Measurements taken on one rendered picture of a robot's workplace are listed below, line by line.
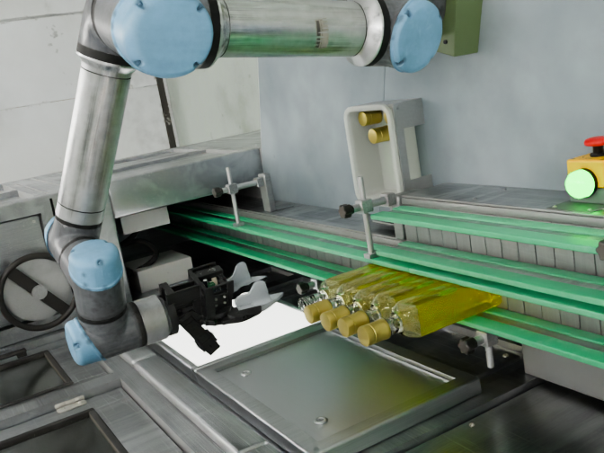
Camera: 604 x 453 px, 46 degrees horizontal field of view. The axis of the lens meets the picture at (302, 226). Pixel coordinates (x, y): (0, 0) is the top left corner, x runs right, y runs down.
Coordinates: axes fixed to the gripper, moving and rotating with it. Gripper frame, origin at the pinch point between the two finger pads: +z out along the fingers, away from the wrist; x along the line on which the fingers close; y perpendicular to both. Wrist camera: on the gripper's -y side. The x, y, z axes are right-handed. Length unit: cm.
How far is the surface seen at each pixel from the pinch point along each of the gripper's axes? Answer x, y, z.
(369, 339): -22.1, 1.7, 6.0
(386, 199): 7.1, 7.2, 31.6
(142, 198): 87, -22, 7
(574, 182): -31, 26, 37
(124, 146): 345, -118, 84
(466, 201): -11.7, 14.3, 34.5
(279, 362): 3.7, -21.3, 4.5
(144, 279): 89, -51, 6
